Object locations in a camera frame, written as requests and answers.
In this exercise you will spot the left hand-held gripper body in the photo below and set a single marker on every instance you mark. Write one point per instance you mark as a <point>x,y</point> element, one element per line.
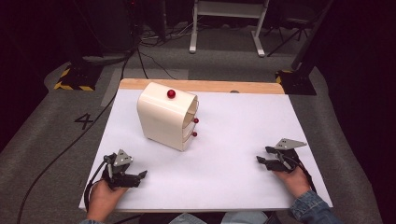
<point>122,159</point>

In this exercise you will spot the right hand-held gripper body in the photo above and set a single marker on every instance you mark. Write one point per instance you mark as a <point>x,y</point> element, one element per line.
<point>288,144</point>

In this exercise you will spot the cream mini drawer cabinet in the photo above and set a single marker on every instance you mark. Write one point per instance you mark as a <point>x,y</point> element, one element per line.
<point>162,118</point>

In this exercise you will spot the cream drawer with red knob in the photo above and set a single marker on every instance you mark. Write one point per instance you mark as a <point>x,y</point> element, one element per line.
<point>196,120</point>
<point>194,134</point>

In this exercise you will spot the person's left hand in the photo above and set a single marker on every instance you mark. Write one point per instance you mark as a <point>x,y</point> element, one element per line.
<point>101,200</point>

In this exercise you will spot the person's right hand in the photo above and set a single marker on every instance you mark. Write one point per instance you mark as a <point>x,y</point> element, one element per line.
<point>295,183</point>

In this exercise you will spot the person's right leg jeans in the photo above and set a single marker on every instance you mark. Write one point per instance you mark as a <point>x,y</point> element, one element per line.
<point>244,217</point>

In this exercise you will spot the person's leg jeans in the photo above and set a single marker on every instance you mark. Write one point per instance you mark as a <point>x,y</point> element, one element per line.
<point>186,219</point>
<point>244,217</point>

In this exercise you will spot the black stand base striped tape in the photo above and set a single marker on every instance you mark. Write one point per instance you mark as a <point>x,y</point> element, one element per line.
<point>79,77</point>
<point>295,82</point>

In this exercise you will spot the person's left leg jeans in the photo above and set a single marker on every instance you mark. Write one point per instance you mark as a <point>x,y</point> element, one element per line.
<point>186,219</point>

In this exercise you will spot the red round knob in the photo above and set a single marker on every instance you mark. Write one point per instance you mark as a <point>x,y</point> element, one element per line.
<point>171,93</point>

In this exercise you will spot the black slanted stand pole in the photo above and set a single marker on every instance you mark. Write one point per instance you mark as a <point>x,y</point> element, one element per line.
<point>311,37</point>

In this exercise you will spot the black tripod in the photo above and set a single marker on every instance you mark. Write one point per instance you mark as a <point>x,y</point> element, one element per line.
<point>291,34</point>

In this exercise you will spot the white metal table frame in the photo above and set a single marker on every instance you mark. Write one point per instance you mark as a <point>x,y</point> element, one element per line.
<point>230,8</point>

